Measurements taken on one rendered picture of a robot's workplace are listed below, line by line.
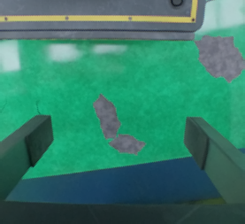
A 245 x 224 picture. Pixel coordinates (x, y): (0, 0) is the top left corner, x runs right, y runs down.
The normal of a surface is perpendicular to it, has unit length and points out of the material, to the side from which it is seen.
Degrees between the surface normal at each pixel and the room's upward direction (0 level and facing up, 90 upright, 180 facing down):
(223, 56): 0
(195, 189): 90
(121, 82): 0
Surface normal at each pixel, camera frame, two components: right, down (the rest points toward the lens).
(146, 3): 0.00, 0.29
